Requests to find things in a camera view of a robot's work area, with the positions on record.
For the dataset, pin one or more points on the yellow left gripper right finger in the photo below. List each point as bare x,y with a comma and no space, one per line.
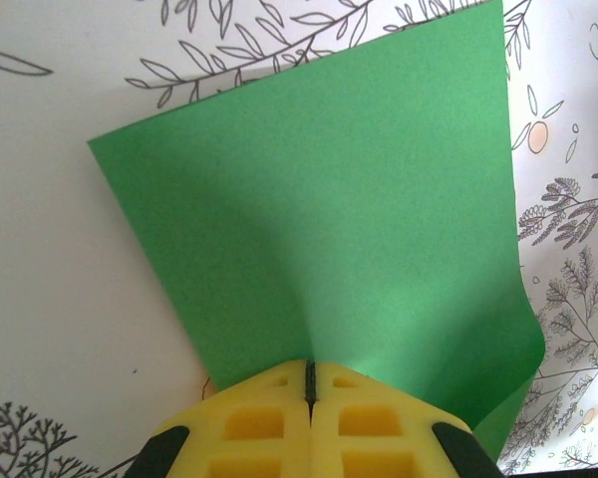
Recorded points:
379,433

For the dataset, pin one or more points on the green square paper sheet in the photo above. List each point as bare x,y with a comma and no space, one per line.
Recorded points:
329,199

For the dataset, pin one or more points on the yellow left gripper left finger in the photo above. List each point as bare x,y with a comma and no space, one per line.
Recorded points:
249,433

